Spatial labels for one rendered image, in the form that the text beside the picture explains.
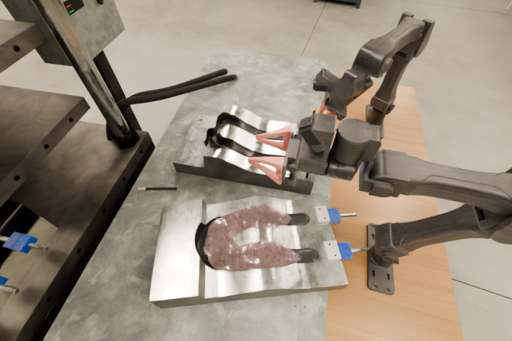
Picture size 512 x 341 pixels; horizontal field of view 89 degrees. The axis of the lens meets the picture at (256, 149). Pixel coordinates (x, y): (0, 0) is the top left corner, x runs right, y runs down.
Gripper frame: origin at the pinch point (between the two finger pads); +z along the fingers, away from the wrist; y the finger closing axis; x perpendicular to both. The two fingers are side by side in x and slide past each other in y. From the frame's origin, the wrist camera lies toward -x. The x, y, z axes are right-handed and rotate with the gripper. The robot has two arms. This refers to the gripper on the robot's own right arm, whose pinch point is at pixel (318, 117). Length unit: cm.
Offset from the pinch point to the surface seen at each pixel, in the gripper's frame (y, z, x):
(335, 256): 39.5, 7.2, 14.5
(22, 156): 36, 37, -71
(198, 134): 2.8, 34.6, -30.8
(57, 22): 8, 12, -78
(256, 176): 17.6, 21.8, -7.9
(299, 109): -26.1, 21.1, 4.9
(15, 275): 61, 56, -58
